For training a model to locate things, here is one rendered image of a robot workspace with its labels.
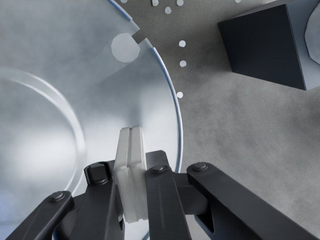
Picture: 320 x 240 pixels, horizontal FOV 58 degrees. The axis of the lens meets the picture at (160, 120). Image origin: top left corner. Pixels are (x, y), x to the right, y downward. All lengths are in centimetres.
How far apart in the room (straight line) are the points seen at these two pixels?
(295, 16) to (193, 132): 59
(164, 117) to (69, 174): 9
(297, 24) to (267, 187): 77
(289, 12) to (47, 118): 51
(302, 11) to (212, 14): 45
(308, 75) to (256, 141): 55
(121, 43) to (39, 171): 12
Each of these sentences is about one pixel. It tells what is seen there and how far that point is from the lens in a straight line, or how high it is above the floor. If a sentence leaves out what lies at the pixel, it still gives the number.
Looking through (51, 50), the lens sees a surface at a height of 78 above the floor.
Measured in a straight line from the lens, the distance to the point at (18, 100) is 24.
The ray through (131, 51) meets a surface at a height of 78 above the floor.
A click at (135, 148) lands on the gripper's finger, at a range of 16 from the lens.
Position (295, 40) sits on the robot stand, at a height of 45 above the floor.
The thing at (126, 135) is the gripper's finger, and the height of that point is 83.
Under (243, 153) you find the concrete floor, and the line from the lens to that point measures 116.
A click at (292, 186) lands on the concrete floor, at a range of 131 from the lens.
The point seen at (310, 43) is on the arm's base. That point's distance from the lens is 65.
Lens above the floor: 101
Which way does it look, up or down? 75 degrees down
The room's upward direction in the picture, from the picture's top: 159 degrees clockwise
